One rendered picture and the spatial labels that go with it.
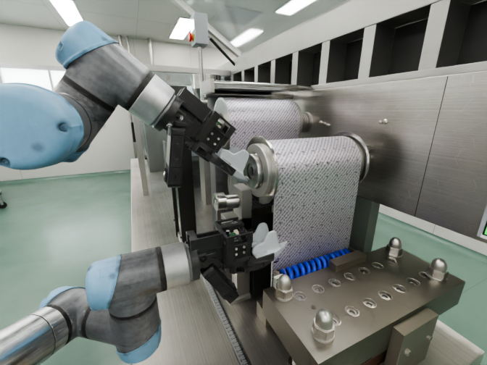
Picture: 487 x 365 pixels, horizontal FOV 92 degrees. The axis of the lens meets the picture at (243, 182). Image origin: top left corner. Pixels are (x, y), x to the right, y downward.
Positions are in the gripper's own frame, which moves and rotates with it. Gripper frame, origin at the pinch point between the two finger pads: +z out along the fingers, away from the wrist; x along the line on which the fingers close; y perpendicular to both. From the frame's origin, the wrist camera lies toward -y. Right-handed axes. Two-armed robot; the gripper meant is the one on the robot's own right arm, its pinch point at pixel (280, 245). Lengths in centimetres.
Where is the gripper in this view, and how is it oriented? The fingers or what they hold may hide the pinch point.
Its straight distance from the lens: 53.6
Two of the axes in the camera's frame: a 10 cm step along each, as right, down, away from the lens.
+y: 0.0, -9.5, -3.0
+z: 9.1, -1.2, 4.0
